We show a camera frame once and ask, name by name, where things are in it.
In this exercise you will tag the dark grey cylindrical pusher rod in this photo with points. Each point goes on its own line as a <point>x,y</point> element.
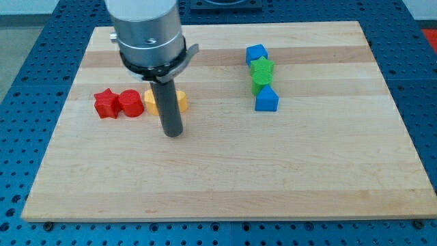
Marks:
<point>168,108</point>

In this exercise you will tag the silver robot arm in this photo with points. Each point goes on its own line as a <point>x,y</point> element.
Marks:
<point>153,48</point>

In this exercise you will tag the yellow heart block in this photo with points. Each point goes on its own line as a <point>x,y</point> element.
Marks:
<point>152,107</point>

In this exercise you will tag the red cylinder block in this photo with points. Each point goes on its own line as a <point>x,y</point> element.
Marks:
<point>131,103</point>

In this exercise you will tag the red star block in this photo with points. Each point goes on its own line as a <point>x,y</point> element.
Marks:
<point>107,104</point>

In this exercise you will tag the green cylinder block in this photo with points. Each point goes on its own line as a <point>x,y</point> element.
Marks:
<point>259,81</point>

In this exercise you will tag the blue cube block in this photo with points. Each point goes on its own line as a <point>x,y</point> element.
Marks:
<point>255,52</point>

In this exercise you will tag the green star block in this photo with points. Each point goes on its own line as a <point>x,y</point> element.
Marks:
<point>261,65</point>

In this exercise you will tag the blue pentagon block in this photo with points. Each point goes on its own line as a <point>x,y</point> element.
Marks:
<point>267,100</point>

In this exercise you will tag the wooden board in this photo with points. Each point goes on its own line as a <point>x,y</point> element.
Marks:
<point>335,149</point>

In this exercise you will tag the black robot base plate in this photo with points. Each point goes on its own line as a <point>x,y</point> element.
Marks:
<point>226,4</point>

